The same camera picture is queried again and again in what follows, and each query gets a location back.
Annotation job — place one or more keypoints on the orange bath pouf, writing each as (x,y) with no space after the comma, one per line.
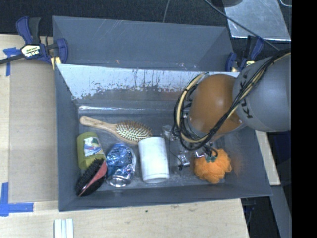
(214,168)

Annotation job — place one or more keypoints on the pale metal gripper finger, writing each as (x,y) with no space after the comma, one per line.
(169,132)
(183,159)

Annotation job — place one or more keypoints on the grey metal bin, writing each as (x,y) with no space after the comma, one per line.
(138,46)

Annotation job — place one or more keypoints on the green cup with label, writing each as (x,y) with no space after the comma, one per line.
(86,155)

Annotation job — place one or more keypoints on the crushed blue metal can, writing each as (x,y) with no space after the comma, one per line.
(120,157)

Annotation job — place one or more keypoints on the wooden hairbrush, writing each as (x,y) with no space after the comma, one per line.
(131,131)

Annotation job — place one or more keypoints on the pale flat board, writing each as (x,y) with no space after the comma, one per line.
(32,133)

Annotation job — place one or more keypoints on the white plastic cup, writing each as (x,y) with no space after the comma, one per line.
(154,157)

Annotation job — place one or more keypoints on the black and red brush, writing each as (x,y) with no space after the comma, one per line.
(89,176)

